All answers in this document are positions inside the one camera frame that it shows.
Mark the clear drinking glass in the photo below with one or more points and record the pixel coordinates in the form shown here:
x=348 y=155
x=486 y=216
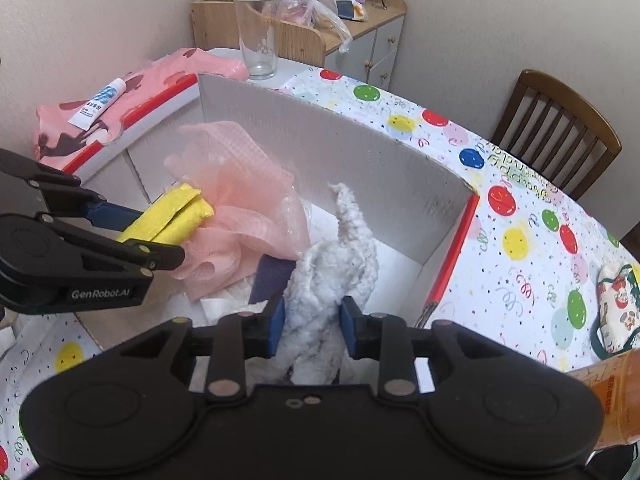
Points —
x=257 y=35

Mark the pink patterned bag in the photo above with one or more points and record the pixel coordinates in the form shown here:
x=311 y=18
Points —
x=165 y=72

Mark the cartoon printed pouch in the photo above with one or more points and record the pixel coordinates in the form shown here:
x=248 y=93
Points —
x=620 y=305

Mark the balloon print tablecloth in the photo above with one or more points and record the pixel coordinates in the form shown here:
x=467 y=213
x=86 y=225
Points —
x=525 y=270

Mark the white fluffy cloth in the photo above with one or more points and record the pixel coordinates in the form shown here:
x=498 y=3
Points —
x=325 y=270

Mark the red cardboard box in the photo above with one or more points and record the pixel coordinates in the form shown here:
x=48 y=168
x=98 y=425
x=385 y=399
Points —
x=375 y=185

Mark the dark wooden chair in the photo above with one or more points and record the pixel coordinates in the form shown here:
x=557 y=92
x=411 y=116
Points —
x=560 y=90

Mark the orange juice bottle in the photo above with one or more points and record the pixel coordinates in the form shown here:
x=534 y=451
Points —
x=615 y=390

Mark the white blue ointment tube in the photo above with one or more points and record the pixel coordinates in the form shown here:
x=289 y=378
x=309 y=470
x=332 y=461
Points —
x=97 y=102

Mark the yellow cloth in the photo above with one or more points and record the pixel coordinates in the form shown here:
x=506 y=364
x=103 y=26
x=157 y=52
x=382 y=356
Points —
x=170 y=215

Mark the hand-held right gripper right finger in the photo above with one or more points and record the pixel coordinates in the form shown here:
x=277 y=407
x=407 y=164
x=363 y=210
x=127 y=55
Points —
x=347 y=332

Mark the pink mesh bath pouf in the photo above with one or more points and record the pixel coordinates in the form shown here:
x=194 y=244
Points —
x=240 y=195

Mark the purple sponge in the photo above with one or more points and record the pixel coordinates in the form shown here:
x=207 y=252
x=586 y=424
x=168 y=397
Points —
x=272 y=275

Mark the small wooden cabinet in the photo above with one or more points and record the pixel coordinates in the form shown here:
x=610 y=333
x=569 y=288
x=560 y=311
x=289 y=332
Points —
x=300 y=42

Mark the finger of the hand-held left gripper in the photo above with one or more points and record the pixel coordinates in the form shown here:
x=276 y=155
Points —
x=107 y=212
x=125 y=255

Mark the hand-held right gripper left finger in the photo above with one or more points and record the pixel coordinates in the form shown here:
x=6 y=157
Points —
x=276 y=330

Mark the white tissue paper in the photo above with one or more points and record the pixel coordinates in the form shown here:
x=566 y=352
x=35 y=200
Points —
x=225 y=305

